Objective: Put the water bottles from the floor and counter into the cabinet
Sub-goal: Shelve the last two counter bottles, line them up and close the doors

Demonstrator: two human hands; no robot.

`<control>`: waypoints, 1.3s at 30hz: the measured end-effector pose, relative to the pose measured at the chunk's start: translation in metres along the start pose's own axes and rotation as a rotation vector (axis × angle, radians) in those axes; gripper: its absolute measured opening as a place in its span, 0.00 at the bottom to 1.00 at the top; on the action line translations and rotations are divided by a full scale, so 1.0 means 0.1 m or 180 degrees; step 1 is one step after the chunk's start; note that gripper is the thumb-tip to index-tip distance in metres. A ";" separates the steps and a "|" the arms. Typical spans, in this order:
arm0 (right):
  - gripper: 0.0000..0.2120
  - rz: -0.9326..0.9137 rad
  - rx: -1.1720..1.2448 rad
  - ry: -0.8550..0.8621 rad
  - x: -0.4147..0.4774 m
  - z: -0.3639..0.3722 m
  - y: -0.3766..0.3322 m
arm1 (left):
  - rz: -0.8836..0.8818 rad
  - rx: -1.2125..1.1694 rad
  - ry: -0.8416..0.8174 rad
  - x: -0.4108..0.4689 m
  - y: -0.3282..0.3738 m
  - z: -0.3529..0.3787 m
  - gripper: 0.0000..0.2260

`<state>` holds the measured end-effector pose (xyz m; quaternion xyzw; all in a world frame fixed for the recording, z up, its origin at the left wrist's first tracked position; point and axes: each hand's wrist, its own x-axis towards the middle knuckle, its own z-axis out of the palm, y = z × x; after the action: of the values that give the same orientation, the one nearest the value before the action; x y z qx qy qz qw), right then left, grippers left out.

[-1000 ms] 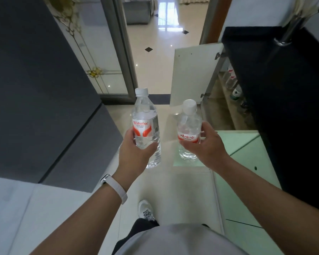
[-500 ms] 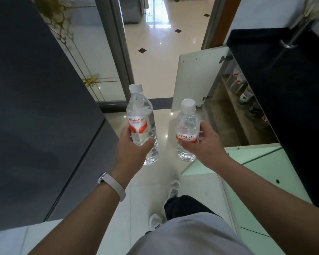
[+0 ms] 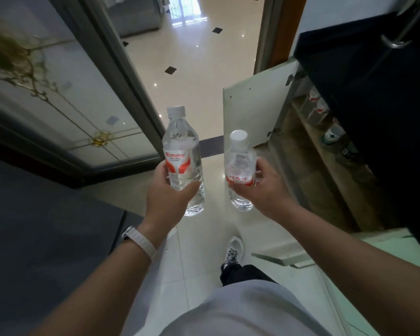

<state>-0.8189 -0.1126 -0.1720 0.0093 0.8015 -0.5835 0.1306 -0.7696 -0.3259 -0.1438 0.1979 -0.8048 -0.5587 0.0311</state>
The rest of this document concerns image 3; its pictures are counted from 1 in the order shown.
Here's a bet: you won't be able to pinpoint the dark door threshold strip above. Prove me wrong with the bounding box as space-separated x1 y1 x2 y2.
199 135 225 159

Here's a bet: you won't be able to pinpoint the person's right hand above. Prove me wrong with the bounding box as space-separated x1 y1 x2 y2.
227 157 298 223

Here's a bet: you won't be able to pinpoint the black countertop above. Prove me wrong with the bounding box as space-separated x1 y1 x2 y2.
294 0 420 263

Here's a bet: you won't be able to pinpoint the person's white left shoe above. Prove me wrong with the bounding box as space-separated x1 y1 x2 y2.
221 236 245 272

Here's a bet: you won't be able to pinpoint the beige tiled floor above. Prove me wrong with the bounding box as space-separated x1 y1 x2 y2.
80 0 354 336

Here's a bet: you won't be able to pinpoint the grey covered sofa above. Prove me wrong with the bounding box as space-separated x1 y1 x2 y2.
101 0 163 37

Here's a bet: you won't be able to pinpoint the green cap water bottle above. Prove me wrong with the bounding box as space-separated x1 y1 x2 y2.
321 123 346 147

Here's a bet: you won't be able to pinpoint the person's grey shirt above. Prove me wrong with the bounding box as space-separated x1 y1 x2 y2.
161 280 333 336

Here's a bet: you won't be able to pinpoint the grey metal door frame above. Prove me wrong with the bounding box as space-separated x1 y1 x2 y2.
253 0 286 75

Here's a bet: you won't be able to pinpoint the brown door frame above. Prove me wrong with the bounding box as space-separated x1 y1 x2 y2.
269 0 308 69

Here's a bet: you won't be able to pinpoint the person's left hand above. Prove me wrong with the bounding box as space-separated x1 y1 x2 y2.
138 160 202 247

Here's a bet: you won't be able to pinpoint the smartwatch with white band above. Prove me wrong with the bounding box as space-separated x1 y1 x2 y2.
120 225 157 261

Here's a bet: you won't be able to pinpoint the white-capped green label water bottle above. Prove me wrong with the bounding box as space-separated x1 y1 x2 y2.
339 141 358 161

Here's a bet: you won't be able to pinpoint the dark grey refrigerator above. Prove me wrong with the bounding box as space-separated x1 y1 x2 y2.
0 155 144 336

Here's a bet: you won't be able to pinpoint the glass sliding door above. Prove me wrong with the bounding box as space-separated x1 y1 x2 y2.
0 0 167 189

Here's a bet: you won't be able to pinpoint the hinged cabinet door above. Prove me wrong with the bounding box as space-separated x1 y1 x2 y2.
251 227 420 277
223 58 300 149

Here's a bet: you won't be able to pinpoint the person's black trousers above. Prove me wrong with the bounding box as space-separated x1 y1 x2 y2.
219 264 278 287

